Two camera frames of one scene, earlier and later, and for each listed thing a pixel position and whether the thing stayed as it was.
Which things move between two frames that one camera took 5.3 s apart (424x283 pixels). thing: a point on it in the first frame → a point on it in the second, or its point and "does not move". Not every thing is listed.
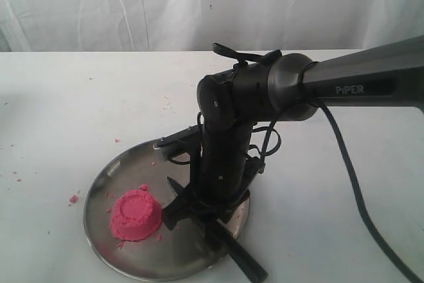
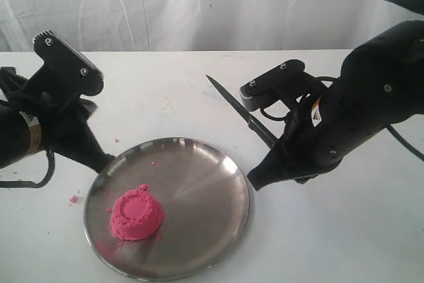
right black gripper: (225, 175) → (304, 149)
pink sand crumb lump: (73, 199) does not move
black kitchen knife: (253, 270) → (264, 133)
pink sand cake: (136, 215) does not move
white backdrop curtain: (188, 8) does not move
